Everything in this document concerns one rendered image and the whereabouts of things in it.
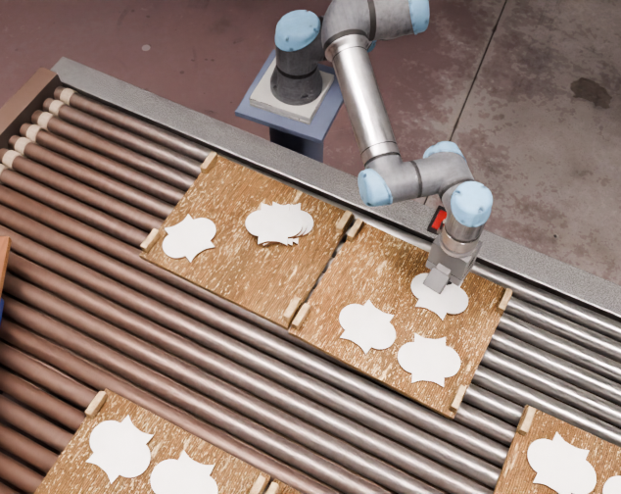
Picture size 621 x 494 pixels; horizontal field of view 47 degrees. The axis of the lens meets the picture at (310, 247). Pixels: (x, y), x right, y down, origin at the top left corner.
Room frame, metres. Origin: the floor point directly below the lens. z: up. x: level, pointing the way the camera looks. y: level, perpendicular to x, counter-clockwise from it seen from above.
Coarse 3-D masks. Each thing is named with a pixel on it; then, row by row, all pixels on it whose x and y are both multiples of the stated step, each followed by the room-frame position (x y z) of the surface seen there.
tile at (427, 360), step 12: (420, 336) 0.65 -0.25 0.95; (408, 348) 0.62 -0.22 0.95; (420, 348) 0.63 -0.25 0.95; (432, 348) 0.63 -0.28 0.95; (444, 348) 0.63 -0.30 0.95; (408, 360) 0.60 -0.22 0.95; (420, 360) 0.60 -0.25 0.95; (432, 360) 0.60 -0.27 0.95; (444, 360) 0.60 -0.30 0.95; (456, 360) 0.60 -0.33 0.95; (408, 372) 0.57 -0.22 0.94; (420, 372) 0.57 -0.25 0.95; (432, 372) 0.57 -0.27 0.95; (444, 372) 0.57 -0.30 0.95; (456, 372) 0.57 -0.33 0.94
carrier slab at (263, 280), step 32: (224, 160) 1.15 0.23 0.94; (192, 192) 1.05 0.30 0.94; (224, 192) 1.05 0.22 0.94; (256, 192) 1.05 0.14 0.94; (288, 192) 1.05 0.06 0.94; (224, 224) 0.95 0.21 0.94; (320, 224) 0.95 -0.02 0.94; (160, 256) 0.86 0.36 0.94; (224, 256) 0.86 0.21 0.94; (256, 256) 0.86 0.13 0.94; (288, 256) 0.86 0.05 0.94; (320, 256) 0.86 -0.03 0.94; (224, 288) 0.77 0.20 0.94; (256, 288) 0.77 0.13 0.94; (288, 288) 0.78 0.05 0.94
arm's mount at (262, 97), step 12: (324, 72) 1.51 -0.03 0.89; (264, 84) 1.45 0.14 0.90; (324, 84) 1.46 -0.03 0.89; (252, 96) 1.41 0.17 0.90; (264, 96) 1.41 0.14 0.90; (324, 96) 1.43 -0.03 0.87; (264, 108) 1.38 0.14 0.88; (276, 108) 1.37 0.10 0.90; (288, 108) 1.36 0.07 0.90; (300, 108) 1.37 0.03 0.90; (312, 108) 1.37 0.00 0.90; (300, 120) 1.34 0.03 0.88
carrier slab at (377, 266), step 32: (352, 256) 0.87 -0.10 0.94; (384, 256) 0.87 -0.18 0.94; (416, 256) 0.87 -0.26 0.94; (320, 288) 0.78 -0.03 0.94; (352, 288) 0.78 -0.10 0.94; (384, 288) 0.78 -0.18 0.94; (480, 288) 0.78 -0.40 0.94; (320, 320) 0.70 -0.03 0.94; (416, 320) 0.70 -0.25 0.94; (448, 320) 0.70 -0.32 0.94; (480, 320) 0.70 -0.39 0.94; (352, 352) 0.62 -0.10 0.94; (384, 352) 0.62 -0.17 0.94; (480, 352) 0.62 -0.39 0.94; (416, 384) 0.54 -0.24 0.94; (448, 384) 0.55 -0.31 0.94; (448, 416) 0.48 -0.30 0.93
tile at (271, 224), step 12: (264, 204) 0.99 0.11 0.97; (288, 204) 0.99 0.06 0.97; (252, 216) 0.96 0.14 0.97; (264, 216) 0.96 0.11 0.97; (276, 216) 0.96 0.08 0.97; (288, 216) 0.96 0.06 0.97; (252, 228) 0.92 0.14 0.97; (264, 228) 0.92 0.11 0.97; (276, 228) 0.92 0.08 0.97; (288, 228) 0.92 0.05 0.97; (300, 228) 0.92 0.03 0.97; (264, 240) 0.89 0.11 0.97; (276, 240) 0.89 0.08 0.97
